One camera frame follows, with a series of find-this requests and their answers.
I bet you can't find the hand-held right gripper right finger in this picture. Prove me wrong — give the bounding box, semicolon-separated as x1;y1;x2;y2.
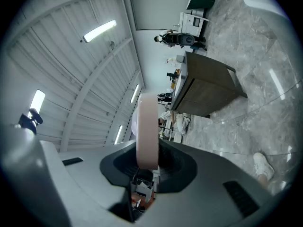
142;139;282;227

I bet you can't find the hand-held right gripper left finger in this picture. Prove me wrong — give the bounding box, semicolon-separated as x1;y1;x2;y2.
40;140;154;227

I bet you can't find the pink plastic basket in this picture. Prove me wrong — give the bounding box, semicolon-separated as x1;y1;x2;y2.
136;93;159;170

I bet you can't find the long ceiling light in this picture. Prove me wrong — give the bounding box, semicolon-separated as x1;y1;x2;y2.
130;84;140;104
114;125;124;145
27;89;46;118
82;19;117;43

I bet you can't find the person's left leg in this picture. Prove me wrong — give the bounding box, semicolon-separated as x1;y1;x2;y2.
257;173;271;190

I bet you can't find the person's left white shoe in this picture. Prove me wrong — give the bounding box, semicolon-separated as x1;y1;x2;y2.
253;152;275;181

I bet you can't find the dark vanity cabinet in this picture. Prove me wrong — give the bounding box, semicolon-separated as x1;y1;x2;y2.
169;51;249;118

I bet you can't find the white sink basin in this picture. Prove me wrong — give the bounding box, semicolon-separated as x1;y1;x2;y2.
174;64;187;99

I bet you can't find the white cabinet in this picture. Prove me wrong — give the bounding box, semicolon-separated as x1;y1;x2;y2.
178;11;210;36

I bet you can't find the grey window blind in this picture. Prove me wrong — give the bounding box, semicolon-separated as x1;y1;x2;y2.
129;0;193;31

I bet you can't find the white bathtub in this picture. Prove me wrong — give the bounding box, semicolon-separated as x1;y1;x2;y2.
243;0;288;18

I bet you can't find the black head-worn camera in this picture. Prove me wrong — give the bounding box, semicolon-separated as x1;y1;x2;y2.
18;107;44;136

